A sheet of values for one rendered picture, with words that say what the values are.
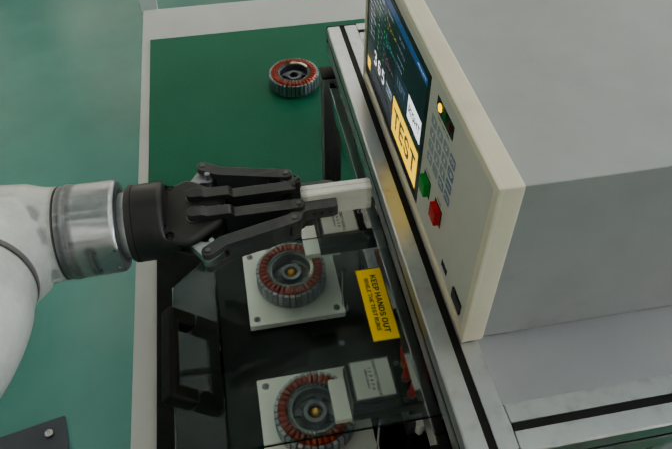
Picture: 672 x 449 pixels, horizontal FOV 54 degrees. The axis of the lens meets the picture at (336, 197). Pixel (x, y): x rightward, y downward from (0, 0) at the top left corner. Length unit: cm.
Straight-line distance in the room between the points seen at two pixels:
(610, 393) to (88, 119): 241
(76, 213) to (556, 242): 42
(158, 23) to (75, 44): 148
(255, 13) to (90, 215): 125
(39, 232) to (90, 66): 249
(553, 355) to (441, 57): 29
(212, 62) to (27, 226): 106
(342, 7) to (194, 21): 39
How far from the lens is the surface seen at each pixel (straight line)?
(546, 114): 57
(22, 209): 64
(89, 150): 266
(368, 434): 97
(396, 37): 74
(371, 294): 73
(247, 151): 138
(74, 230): 64
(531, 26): 68
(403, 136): 75
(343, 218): 100
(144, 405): 106
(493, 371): 64
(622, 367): 68
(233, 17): 181
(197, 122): 147
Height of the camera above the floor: 166
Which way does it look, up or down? 46 degrees down
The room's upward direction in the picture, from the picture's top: straight up
